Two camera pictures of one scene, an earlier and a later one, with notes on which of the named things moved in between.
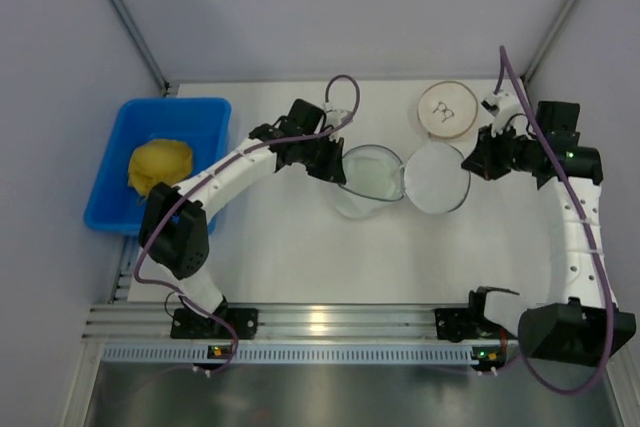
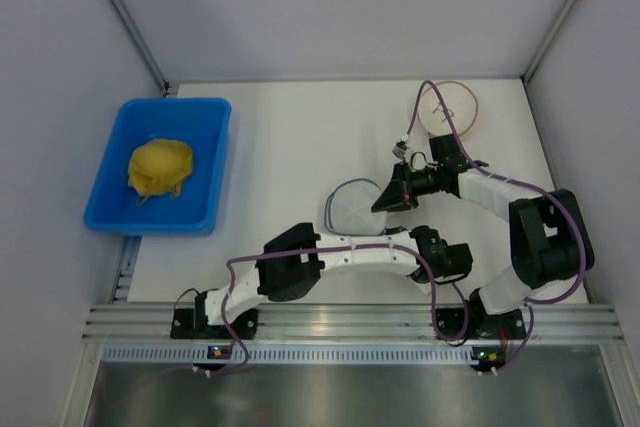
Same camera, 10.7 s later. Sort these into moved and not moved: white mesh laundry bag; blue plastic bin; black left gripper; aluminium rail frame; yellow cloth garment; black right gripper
Moved: white mesh laundry bag; black left gripper; black right gripper
Not moved: blue plastic bin; yellow cloth garment; aluminium rail frame
